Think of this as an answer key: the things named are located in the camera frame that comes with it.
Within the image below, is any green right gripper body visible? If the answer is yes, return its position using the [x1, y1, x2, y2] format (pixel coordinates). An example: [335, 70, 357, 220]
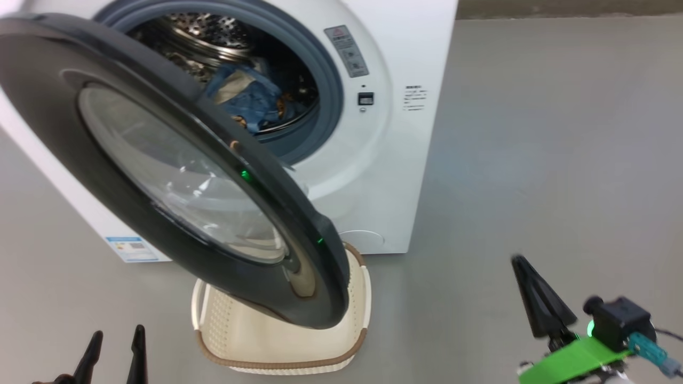
[517, 330, 633, 384]

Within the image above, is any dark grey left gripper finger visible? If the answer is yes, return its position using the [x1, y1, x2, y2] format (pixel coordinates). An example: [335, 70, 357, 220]
[126, 324, 149, 384]
[74, 331, 104, 384]

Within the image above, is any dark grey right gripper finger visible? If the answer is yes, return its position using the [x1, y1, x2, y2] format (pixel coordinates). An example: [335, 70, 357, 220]
[519, 256, 578, 332]
[511, 255, 558, 339]

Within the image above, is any round glass washer door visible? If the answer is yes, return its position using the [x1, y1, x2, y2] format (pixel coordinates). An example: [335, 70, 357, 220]
[0, 13, 351, 330]

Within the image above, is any blue garment with white panel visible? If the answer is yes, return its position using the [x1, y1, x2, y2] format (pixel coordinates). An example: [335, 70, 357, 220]
[205, 63, 284, 134]

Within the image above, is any blue garment with cartoon characters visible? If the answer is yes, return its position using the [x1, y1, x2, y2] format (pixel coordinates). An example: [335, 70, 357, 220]
[275, 92, 308, 122]

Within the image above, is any white front-load washing machine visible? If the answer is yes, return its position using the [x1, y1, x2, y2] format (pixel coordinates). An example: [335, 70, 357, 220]
[0, 0, 458, 263]

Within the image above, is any blue energy label sticker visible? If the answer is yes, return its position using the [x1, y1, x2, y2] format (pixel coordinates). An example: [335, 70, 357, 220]
[106, 236, 162, 263]

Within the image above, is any cream perforated laundry basket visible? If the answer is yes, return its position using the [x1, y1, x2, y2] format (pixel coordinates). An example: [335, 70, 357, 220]
[191, 243, 372, 375]

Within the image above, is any grey warning sticker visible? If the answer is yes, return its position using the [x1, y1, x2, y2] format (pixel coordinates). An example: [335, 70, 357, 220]
[324, 25, 370, 78]

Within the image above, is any teal plug black cable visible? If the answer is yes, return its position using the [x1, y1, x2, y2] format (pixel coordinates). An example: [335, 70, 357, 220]
[628, 330, 683, 377]

